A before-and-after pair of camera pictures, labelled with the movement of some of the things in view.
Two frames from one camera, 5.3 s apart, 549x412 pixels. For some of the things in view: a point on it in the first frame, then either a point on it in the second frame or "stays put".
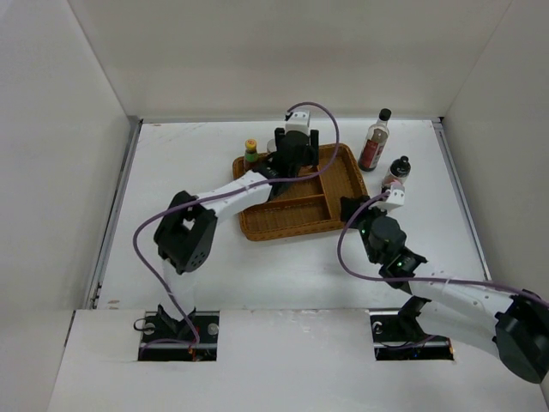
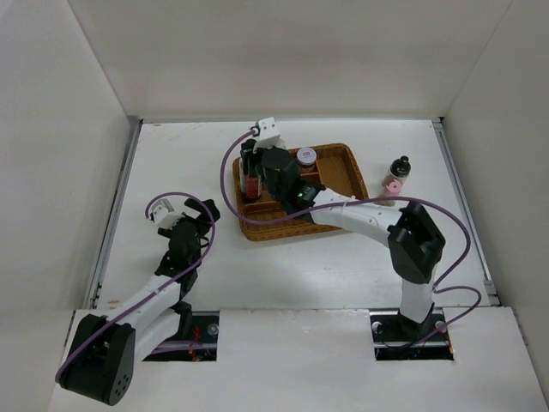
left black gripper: (310, 159) to (196, 207)
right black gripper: (347, 204) to (248, 145)
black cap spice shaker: (400, 169) stays put
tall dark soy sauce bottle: (376, 142) to (252, 169)
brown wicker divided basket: (312, 203) stays put
